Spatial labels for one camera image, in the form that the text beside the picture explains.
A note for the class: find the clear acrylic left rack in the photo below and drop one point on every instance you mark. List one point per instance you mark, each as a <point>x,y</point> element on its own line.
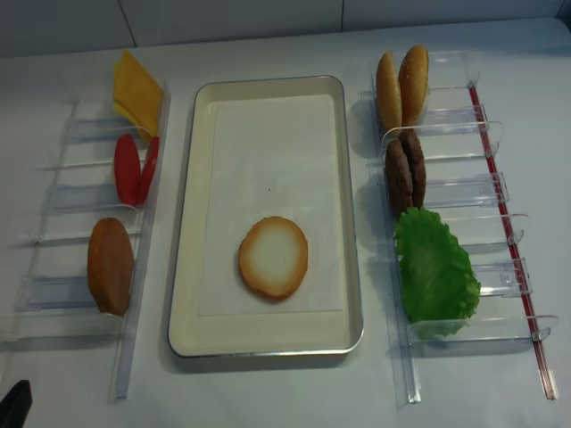
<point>52,302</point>

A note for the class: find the right red tomato slice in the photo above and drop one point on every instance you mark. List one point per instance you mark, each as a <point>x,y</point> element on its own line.
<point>148,170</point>

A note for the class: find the orange cheese slice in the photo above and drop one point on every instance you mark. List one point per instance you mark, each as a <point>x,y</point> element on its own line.
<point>140,95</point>

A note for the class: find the white paper tray liner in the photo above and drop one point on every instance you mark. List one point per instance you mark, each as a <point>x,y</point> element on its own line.
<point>273,157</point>

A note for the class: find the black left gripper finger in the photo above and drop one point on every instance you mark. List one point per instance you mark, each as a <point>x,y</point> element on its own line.
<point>15,405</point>

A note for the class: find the cream metal tray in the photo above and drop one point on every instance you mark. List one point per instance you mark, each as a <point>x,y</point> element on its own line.
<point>192,335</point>

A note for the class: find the clear acrylic rack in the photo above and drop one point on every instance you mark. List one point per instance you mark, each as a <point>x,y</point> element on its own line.
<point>467,191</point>
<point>52,302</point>

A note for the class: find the yellow cheese slice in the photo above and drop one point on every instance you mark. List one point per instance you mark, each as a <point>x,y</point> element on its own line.
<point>116,105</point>

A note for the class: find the right brown meat patty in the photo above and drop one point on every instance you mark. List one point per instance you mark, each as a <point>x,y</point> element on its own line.
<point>411,146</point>

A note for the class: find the toasted bread slice on tray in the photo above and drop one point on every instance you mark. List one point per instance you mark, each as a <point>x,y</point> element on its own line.
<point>273,258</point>

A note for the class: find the green lettuce leaf in rack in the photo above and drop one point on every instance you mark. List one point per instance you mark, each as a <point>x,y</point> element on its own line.
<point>440,290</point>

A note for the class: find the clear acrylic right rack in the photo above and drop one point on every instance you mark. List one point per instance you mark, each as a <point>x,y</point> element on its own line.
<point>467,191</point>

